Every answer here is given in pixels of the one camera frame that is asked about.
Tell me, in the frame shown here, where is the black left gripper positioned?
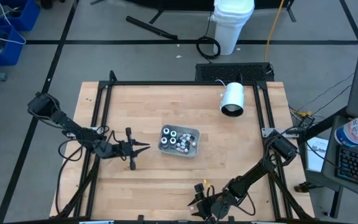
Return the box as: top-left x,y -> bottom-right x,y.
104,126 -> 152,171

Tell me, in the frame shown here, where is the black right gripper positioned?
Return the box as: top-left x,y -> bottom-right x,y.
187,182 -> 239,223

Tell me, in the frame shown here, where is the light grey plastic bin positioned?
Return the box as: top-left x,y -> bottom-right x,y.
157,124 -> 201,159

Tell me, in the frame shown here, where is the black table clamp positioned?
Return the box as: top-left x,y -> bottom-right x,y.
293,182 -> 323,194

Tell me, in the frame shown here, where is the white spotlight lamp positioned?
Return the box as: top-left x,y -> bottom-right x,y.
219,82 -> 246,118

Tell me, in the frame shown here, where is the black perforated floor panel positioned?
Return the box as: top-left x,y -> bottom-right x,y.
195,62 -> 275,83

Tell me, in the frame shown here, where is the black floor bar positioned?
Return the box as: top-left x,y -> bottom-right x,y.
126,15 -> 178,40

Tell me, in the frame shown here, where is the white paper sheet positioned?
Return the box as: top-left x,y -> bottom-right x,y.
305,136 -> 331,174

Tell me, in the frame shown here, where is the white trash bin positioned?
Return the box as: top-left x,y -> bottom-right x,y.
211,0 -> 256,56

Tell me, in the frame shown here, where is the blue storage bin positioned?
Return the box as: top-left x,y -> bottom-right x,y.
0,0 -> 41,32
0,24 -> 26,68

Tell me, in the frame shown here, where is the black keyboard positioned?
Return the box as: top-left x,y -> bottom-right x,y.
335,145 -> 358,191

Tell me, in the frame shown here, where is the white wipes canister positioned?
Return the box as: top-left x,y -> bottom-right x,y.
334,109 -> 358,147

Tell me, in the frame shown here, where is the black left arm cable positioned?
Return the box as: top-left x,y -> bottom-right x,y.
54,124 -> 117,215

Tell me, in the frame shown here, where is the black coiled cable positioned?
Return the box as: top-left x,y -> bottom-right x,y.
196,9 -> 222,60

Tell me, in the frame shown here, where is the yellow hanging cable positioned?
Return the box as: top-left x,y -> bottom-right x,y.
263,0 -> 285,63

